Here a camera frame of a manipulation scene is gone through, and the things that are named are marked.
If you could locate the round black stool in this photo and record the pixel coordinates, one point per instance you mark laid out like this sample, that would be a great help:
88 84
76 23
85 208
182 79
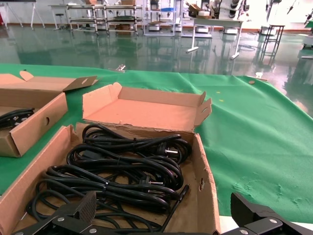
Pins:
60 15

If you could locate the black metal frame stool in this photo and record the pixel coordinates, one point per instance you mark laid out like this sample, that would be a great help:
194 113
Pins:
276 26

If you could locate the shallow cardboard box, intact rim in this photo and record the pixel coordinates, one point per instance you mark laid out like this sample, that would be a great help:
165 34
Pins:
36 117

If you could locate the blue tray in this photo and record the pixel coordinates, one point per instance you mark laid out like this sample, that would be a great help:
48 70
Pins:
168 9

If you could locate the white workshop table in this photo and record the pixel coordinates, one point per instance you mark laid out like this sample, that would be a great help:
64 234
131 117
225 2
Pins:
215 21

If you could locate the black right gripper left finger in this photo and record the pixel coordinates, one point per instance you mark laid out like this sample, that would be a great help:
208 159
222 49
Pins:
83 208

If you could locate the metal shelf rack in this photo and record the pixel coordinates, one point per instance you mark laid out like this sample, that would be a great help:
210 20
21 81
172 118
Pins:
122 19

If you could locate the small brown disc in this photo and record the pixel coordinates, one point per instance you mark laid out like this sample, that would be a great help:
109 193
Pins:
251 82

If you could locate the white shelf rack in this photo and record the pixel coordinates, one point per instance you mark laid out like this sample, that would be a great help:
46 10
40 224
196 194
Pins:
159 23

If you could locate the cardboard box, torn rim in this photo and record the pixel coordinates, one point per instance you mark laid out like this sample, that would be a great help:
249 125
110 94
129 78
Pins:
151 112

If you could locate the small open cardboard box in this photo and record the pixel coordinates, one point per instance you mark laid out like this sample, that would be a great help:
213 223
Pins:
194 11

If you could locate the metal table clamp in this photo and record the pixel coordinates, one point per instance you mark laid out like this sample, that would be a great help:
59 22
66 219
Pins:
121 68

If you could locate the green table cloth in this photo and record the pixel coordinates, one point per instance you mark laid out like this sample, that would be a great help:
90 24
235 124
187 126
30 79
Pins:
244 122

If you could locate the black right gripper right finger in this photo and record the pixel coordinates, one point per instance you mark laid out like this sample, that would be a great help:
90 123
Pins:
247 210

